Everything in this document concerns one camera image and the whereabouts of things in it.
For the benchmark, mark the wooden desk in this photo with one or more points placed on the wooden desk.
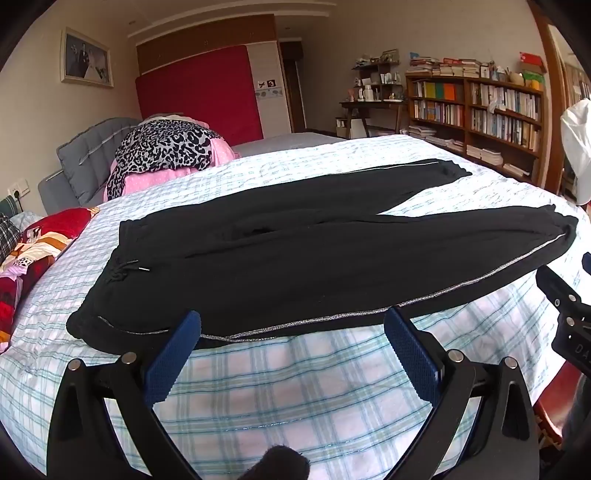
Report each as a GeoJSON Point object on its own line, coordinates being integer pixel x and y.
{"type": "Point", "coordinates": [369, 105]}

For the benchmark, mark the red box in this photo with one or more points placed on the red box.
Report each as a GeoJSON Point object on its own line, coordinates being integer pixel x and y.
{"type": "Point", "coordinates": [533, 60]}

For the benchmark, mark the pink blanket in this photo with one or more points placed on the pink blanket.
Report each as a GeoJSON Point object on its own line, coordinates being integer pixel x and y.
{"type": "Point", "coordinates": [221, 152]}

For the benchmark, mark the leopard print blanket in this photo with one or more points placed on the leopard print blanket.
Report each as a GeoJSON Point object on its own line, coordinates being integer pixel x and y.
{"type": "Point", "coordinates": [157, 147]}

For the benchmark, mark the framed wall photo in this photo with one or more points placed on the framed wall photo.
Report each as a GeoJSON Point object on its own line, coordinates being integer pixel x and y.
{"type": "Point", "coordinates": [87, 57]}

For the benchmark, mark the grey padded headboard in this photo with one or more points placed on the grey padded headboard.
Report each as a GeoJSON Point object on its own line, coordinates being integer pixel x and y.
{"type": "Point", "coordinates": [87, 157]}

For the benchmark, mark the red patterned pillow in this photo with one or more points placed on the red patterned pillow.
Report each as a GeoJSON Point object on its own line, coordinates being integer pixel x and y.
{"type": "Point", "coordinates": [41, 249]}

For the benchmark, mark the dark wooden door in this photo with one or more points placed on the dark wooden door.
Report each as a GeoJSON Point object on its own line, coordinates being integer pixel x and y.
{"type": "Point", "coordinates": [293, 92]}

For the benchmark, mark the white wardrobe panel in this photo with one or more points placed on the white wardrobe panel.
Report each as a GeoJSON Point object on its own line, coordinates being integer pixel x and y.
{"type": "Point", "coordinates": [272, 110]}

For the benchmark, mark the wooden wardrobe cabinet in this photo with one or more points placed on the wooden wardrobe cabinet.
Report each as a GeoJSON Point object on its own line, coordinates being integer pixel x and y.
{"type": "Point", "coordinates": [203, 39]}

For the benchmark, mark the plaid bed sheet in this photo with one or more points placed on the plaid bed sheet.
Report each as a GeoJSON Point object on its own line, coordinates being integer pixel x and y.
{"type": "Point", "coordinates": [295, 392]}

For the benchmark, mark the plaid pillow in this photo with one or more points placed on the plaid pillow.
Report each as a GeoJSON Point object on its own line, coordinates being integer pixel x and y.
{"type": "Point", "coordinates": [8, 237]}

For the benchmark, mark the grey mattress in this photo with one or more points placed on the grey mattress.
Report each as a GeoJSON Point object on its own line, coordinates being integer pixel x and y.
{"type": "Point", "coordinates": [286, 142]}

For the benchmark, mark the white wall socket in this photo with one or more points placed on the white wall socket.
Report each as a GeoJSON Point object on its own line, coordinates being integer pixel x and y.
{"type": "Point", "coordinates": [19, 190]}

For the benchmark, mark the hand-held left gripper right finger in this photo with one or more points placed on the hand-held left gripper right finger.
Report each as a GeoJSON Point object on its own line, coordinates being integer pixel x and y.
{"type": "Point", "coordinates": [411, 355]}

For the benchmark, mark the small shelf with ornaments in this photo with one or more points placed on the small shelf with ornaments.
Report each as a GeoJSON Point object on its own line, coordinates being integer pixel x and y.
{"type": "Point", "coordinates": [376, 74]}

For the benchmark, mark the wooden door frame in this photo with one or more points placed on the wooden door frame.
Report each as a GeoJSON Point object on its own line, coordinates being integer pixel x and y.
{"type": "Point", "coordinates": [551, 92]}

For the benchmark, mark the white hanging cloth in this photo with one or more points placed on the white hanging cloth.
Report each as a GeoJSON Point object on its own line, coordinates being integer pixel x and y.
{"type": "Point", "coordinates": [577, 147]}

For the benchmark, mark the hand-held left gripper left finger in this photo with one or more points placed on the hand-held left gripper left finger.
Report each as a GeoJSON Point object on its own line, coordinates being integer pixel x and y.
{"type": "Point", "coordinates": [175, 355]}

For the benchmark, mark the black pants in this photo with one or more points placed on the black pants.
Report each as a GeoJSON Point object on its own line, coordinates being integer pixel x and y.
{"type": "Point", "coordinates": [277, 258]}

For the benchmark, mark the light blue pillow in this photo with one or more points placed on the light blue pillow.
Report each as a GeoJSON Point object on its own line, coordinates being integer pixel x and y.
{"type": "Point", "coordinates": [27, 220]}

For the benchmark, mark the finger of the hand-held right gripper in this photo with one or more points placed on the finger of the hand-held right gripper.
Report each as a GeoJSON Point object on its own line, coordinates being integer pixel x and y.
{"type": "Point", "coordinates": [587, 263]}
{"type": "Point", "coordinates": [561, 295]}

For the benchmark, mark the dark fuzzy cloth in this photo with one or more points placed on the dark fuzzy cloth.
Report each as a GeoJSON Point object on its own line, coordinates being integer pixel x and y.
{"type": "Point", "coordinates": [284, 464]}

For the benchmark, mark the wooden bookshelf with books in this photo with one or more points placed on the wooden bookshelf with books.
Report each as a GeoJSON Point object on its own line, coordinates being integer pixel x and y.
{"type": "Point", "coordinates": [480, 115]}

